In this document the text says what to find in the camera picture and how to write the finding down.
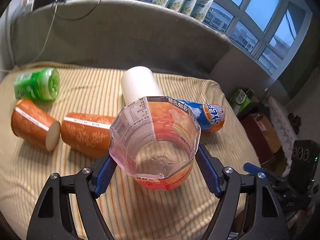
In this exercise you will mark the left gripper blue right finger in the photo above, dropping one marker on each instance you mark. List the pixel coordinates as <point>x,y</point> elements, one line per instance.
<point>263,216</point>

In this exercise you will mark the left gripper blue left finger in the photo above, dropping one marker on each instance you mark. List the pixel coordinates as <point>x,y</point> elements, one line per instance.
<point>52,215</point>

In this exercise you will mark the orange clear plastic cup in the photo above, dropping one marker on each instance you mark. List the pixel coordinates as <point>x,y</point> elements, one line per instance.
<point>154,140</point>

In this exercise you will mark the orange floral paper cup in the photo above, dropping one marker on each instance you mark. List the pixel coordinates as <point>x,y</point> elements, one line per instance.
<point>87,133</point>

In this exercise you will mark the orange paper cup white base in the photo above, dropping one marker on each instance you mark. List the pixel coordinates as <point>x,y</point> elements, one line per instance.
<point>35,126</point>

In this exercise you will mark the blue orange Arctic Ocean cup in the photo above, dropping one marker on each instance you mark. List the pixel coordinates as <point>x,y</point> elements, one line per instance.
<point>210,117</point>

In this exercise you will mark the green plastic cup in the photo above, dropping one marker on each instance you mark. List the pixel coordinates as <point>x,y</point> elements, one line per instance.
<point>41,85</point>

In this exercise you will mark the white plastic cup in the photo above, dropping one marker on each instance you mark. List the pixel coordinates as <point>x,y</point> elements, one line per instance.
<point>138,82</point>

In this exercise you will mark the red cardboard box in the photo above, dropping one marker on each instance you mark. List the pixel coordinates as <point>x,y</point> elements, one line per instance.
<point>256,120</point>

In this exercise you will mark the green white paper bag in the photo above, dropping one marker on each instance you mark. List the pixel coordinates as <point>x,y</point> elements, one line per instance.
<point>240,99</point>

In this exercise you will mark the grey sofa backrest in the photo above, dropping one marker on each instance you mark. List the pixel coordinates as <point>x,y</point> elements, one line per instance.
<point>117,34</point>

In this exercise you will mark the white power strip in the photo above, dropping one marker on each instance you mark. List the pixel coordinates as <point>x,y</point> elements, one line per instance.
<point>27,5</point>

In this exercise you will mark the black power adapter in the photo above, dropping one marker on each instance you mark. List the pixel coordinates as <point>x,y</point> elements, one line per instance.
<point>43,0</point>

